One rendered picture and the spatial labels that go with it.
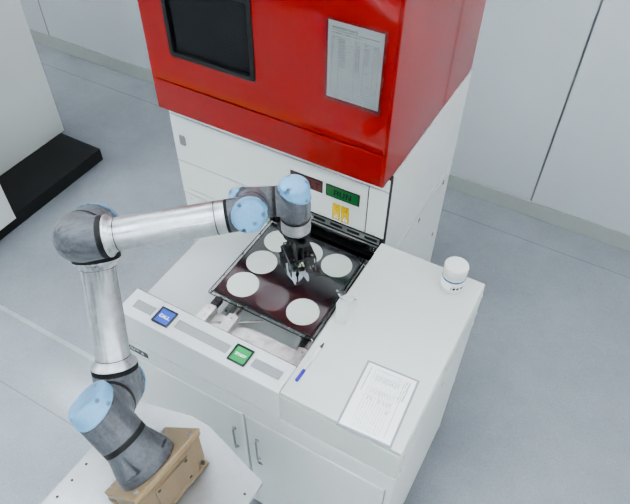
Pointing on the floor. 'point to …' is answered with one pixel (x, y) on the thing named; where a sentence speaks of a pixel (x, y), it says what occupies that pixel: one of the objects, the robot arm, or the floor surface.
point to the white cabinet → (287, 440)
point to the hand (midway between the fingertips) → (296, 276)
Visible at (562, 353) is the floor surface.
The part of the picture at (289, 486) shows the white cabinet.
